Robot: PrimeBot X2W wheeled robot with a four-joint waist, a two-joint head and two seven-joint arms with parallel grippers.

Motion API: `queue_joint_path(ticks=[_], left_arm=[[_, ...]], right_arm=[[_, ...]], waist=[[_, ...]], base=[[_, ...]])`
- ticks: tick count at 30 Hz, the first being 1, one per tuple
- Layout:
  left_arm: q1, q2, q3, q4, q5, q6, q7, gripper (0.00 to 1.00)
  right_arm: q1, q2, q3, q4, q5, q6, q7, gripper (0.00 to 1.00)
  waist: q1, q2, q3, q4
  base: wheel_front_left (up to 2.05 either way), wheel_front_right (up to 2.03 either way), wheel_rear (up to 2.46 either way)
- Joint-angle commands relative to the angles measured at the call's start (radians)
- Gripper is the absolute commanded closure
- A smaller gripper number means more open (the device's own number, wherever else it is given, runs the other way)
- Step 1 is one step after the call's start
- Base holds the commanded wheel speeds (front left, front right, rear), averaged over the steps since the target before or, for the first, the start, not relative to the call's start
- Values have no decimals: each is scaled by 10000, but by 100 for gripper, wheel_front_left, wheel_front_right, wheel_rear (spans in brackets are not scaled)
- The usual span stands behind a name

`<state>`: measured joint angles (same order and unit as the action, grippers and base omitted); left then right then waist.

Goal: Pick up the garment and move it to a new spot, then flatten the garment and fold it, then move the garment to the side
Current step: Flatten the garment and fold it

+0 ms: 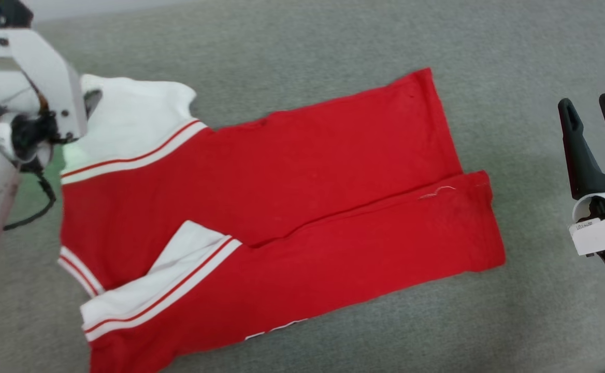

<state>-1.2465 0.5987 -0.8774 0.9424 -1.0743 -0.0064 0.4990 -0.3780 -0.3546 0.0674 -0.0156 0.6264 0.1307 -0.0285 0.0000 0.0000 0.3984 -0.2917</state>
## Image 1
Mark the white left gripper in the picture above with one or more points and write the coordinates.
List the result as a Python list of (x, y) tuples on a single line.
[(28, 134)]

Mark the red and white garment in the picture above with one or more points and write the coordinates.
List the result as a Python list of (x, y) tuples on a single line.
[(292, 207)]

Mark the grey fabric sofa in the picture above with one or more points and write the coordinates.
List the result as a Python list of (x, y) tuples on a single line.
[(530, 311)]

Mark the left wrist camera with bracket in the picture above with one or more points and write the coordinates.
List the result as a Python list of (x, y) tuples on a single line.
[(38, 62)]

